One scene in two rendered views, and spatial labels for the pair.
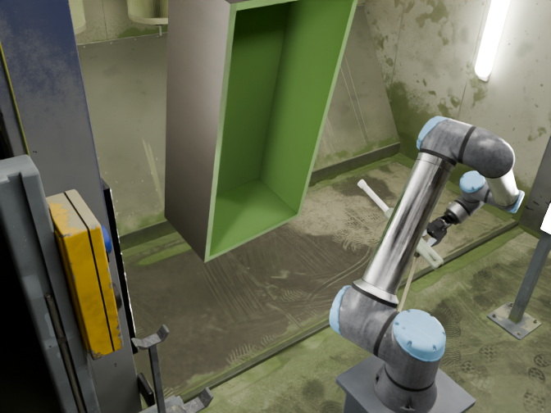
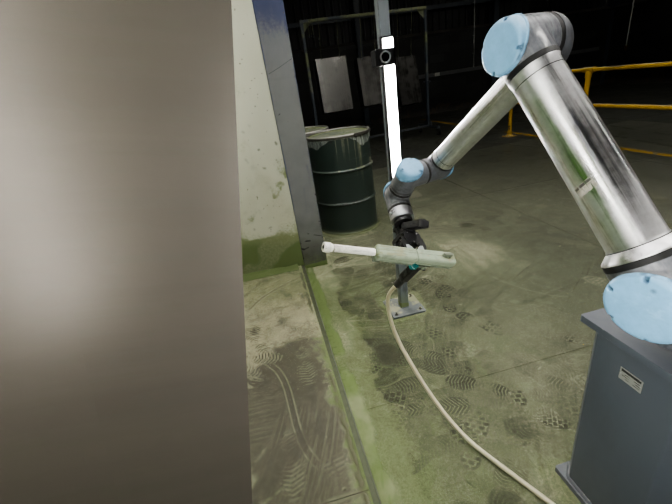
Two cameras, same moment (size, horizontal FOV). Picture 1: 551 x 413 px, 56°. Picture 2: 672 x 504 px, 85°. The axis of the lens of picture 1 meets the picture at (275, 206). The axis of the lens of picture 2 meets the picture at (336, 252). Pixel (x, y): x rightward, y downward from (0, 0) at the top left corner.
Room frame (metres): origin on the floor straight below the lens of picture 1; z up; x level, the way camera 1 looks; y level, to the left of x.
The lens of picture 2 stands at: (1.43, 0.52, 1.29)
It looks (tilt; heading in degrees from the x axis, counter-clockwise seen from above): 25 degrees down; 298
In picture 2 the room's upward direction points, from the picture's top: 9 degrees counter-clockwise
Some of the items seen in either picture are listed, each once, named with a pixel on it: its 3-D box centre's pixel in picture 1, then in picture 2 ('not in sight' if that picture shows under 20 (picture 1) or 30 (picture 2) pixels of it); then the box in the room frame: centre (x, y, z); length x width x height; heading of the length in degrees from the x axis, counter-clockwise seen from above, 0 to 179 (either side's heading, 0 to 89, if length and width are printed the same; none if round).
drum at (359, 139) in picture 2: not in sight; (343, 180); (2.84, -2.56, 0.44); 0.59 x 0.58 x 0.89; 141
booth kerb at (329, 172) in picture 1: (259, 197); not in sight; (2.94, 0.11, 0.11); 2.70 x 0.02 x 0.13; 126
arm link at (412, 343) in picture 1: (412, 346); not in sight; (1.03, -0.42, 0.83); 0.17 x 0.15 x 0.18; 52
